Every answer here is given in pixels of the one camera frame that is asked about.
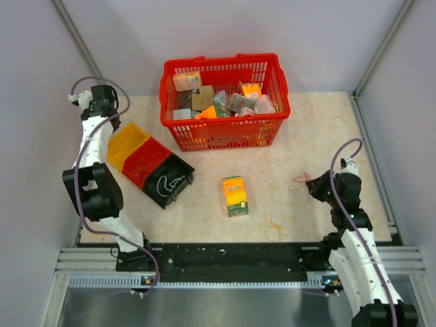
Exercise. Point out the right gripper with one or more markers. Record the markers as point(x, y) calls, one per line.
point(314, 186)

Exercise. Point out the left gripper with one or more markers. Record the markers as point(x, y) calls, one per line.
point(117, 124)

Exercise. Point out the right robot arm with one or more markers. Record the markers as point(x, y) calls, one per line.
point(352, 253)

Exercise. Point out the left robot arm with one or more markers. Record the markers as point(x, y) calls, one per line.
point(92, 188)

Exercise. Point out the yellow plastic bin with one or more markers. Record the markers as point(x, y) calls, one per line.
point(124, 143)

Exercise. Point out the red plastic bin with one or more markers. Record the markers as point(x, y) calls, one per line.
point(139, 165)

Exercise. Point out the orange box in basket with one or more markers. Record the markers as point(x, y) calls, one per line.
point(187, 81)

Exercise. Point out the sponge daddy package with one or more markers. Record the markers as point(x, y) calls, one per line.
point(235, 196)

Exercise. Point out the brown cardboard box in basket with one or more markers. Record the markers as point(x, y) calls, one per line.
point(202, 98)

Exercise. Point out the black plastic bin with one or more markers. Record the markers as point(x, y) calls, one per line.
point(165, 184)

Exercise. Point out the clear packet in basket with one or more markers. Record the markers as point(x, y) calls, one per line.
point(237, 102)

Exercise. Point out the red plastic shopping basket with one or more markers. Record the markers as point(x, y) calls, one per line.
point(217, 127)

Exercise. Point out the orange sponge pack in basket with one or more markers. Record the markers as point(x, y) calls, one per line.
point(251, 90)

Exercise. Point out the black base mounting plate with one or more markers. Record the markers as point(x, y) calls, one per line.
point(227, 262)

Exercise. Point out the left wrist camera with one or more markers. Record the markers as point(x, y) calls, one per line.
point(83, 99)

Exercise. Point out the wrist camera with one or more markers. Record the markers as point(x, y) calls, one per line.
point(83, 99)
point(348, 166)

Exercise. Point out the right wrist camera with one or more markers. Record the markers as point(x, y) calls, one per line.
point(348, 166)

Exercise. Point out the aluminium frame rail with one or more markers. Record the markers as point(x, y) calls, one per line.
point(96, 267)

